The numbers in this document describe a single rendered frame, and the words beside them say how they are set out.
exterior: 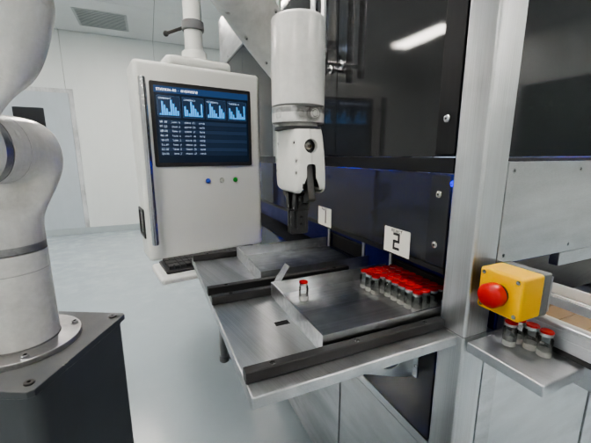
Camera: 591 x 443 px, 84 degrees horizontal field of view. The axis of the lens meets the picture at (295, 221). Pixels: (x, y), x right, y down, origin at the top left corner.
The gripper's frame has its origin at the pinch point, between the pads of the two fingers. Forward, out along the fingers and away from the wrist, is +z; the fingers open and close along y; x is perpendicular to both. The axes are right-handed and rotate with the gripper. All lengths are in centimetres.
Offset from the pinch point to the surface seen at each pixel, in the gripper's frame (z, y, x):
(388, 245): 9.9, 9.5, -27.9
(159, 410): 110, 102, 27
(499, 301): 10.8, -20.0, -25.0
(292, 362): 20.6, -8.1, 4.5
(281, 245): 20, 54, -18
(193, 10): -66, 95, 2
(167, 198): 5, 87, 17
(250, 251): 21, 54, -7
